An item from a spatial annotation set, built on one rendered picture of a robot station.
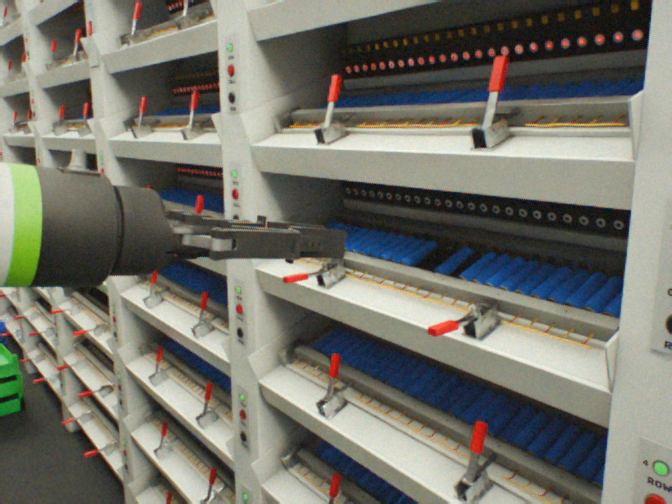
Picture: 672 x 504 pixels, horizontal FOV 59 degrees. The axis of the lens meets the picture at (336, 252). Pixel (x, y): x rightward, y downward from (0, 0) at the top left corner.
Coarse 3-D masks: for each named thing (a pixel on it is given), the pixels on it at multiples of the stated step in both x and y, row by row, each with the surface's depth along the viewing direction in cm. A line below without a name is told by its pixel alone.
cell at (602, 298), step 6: (618, 276) 63; (612, 282) 62; (618, 282) 62; (606, 288) 62; (612, 288) 62; (618, 288) 62; (594, 294) 62; (600, 294) 61; (606, 294) 61; (612, 294) 61; (588, 300) 61; (594, 300) 60; (600, 300) 60; (606, 300) 60; (582, 306) 60; (588, 306) 60; (594, 306) 60; (600, 306) 60; (594, 312) 60
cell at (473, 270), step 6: (492, 252) 75; (480, 258) 75; (486, 258) 74; (492, 258) 75; (474, 264) 74; (480, 264) 74; (486, 264) 74; (468, 270) 73; (474, 270) 73; (480, 270) 73; (462, 276) 72; (468, 276) 72; (474, 276) 73
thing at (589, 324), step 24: (312, 264) 90; (360, 264) 83; (384, 264) 80; (432, 288) 73; (456, 288) 69; (480, 288) 68; (504, 312) 65; (528, 312) 62; (552, 312) 60; (576, 312) 59; (552, 336) 59; (600, 336) 57
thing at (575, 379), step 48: (576, 240) 70; (624, 240) 65; (288, 288) 91; (336, 288) 83; (384, 288) 79; (384, 336) 76; (432, 336) 68; (528, 336) 61; (528, 384) 59; (576, 384) 54
